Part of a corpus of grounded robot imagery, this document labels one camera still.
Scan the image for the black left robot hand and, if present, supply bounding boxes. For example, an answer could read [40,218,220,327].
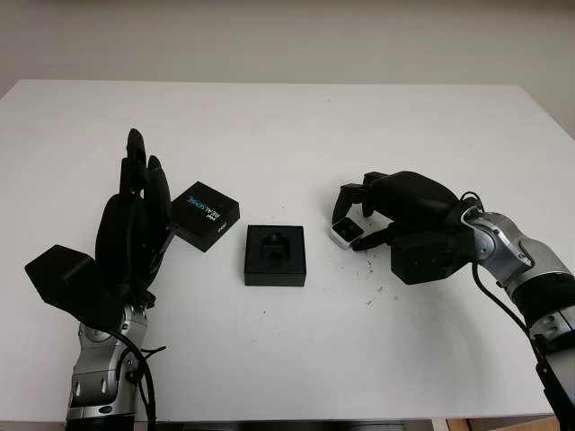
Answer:
[92,128,175,312]

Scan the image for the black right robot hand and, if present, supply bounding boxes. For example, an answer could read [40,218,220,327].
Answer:
[332,170,472,252]

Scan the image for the small silver depth camera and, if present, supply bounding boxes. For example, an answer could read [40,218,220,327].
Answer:
[330,216,366,251]

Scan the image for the black Intel RealSense box lid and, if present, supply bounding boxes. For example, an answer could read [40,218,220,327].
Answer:
[170,180,240,255]

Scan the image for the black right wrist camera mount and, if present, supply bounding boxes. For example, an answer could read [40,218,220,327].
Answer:
[389,226,478,286]

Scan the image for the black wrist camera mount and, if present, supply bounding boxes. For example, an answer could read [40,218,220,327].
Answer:
[24,244,98,324]
[389,226,478,286]

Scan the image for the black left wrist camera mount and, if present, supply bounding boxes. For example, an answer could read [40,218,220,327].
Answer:
[24,244,98,324]

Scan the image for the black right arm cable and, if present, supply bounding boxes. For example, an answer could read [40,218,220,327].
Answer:
[462,191,570,431]

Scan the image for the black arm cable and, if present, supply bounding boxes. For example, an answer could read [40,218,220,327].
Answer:
[462,191,570,431]
[111,331,168,431]

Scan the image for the black camera box base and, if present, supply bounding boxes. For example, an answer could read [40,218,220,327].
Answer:
[243,224,308,288]

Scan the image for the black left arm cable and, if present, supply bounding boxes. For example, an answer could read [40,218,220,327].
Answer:
[111,331,168,431]

